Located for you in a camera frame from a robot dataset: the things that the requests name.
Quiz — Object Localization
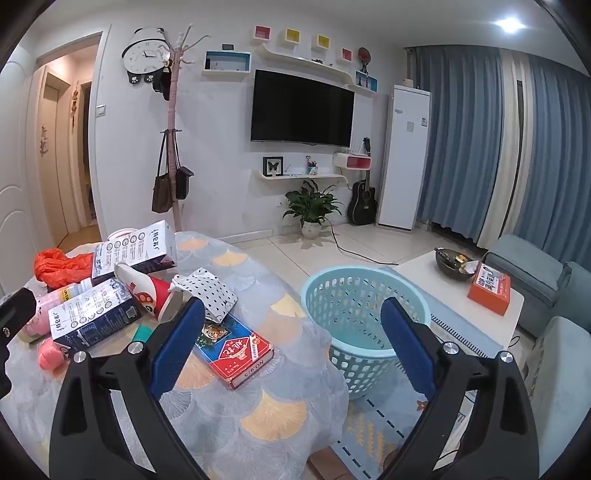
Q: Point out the blue framed wall cubby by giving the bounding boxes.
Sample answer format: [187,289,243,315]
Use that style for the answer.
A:
[201,50,252,76]

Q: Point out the panda wall clock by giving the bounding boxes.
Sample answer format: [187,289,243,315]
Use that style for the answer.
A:
[121,27,170,85]

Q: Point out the blue curtains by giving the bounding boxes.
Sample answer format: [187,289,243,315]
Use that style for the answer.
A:
[415,46,590,266]

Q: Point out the white door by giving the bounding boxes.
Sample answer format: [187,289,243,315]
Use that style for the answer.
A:
[0,46,37,294]

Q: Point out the framed butterfly picture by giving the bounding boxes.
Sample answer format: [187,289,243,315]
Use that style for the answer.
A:
[263,156,283,177]

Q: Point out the red blue playing card box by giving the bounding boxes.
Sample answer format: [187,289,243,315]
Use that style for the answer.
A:
[195,314,274,390]

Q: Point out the brown hanging bag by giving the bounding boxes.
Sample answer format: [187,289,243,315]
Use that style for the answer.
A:
[151,130,172,214]

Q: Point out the black hanging bag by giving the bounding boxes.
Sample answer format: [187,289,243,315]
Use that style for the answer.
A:
[172,130,194,200]

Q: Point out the pink coat rack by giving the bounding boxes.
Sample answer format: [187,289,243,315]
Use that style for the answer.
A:
[165,24,211,231]

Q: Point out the dark bowl with snacks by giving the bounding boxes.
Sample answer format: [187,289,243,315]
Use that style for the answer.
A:
[435,247,479,281]

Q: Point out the pink putty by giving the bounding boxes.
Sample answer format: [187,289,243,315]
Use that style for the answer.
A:
[38,338,66,371]

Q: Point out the teal sofa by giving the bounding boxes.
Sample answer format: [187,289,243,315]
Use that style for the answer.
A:
[484,234,590,479]

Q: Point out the red white paper cup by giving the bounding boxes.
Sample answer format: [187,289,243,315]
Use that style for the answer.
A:
[114,262,182,323]

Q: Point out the white curved upper shelf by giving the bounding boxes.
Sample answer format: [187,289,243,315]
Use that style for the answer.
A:
[256,44,379,96]

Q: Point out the white lower wall shelf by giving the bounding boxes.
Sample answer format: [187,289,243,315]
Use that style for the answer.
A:
[252,170,346,182]

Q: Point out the white refrigerator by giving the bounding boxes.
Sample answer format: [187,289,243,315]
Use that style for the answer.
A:
[377,85,431,231]

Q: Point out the pink bottle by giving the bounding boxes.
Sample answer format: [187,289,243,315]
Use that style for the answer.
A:
[24,278,92,339]

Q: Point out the light blue laundry basket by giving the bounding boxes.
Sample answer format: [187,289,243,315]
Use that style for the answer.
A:
[301,265,432,400]

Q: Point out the black floor cable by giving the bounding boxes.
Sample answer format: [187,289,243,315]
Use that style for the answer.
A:
[325,216,400,267]

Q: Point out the white blue carton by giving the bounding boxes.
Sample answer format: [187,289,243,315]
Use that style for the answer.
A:
[48,278,142,351]
[90,220,176,285]

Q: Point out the green potted plant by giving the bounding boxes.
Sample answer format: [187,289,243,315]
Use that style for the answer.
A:
[283,179,342,240]

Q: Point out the white dotted paper bag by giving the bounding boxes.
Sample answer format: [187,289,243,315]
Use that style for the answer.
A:
[171,268,238,324]

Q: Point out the black acoustic guitar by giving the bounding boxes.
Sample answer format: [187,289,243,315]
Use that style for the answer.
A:
[346,136,379,227]

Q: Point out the white coffee table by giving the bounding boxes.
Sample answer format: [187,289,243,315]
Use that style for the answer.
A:
[396,251,524,347]

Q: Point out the orange tissue box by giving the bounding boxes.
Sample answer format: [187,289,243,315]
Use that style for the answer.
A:
[468,263,511,316]

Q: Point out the scallop pattern tablecloth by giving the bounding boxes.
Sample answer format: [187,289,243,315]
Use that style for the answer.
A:
[4,230,351,480]

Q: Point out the black wall television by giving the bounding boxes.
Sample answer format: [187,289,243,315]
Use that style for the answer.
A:
[250,70,355,147]

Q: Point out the orange plastic bag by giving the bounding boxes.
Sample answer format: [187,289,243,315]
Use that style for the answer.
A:
[33,248,93,289]

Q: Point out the white red wall box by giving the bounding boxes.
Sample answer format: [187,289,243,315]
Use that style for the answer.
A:
[332,152,372,171]

